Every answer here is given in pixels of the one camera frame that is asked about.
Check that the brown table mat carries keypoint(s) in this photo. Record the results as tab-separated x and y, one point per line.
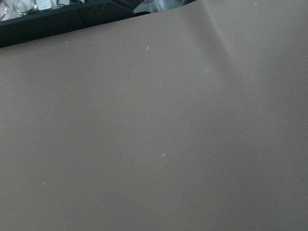
191	119

